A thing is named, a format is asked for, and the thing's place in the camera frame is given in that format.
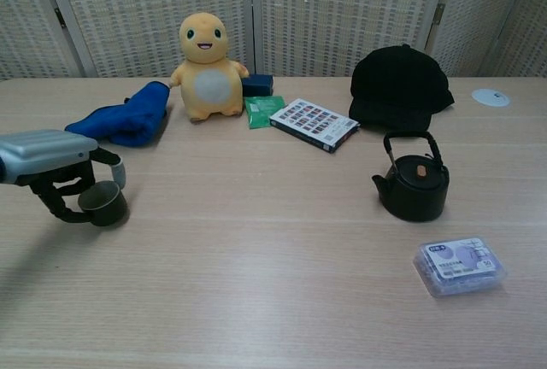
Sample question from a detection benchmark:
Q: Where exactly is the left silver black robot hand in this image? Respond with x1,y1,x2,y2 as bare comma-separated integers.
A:
0,129,128,225

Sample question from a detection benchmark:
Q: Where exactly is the flat box with coloured print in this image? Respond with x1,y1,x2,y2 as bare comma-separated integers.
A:
268,97,361,155

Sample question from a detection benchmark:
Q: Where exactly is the dark ceramic cup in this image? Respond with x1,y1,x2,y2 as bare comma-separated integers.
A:
77,179,128,228

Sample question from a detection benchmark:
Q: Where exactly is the black teapot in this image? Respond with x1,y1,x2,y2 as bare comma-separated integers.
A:
371,130,450,223

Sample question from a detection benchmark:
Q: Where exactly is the yellow plush dinosaur toy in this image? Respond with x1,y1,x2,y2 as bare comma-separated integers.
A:
169,12,250,123

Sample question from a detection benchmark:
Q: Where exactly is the white round table grommet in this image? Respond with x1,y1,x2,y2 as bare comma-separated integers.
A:
471,87,512,108

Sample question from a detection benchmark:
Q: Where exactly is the dark blue small box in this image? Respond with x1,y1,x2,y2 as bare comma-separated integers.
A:
241,73,274,98

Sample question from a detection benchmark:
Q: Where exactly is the green foil packet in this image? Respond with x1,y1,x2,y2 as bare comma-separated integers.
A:
244,95,287,131

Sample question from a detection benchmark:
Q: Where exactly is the white woven folding screen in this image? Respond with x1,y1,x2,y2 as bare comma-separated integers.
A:
0,0,547,81

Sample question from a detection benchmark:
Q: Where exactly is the black baseball cap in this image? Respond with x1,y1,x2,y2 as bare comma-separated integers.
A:
348,44,456,132

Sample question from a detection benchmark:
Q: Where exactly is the clear plastic box purple label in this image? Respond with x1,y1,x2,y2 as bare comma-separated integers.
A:
412,236,509,299

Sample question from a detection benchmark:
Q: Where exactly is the blue folded cloth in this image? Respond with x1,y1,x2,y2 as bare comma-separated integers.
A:
64,80,171,149

